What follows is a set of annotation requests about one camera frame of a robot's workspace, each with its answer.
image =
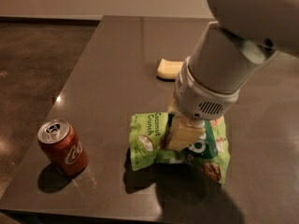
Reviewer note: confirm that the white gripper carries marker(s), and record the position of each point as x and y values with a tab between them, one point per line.
196	101

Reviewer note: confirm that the green rice chip bag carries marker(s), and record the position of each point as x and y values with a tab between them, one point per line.
210	153

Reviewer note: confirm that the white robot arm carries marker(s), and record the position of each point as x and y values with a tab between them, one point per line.
245	36

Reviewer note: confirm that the red coke can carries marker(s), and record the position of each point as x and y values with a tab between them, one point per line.
59	141

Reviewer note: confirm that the yellow sponge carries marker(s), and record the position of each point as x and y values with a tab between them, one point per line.
168	69

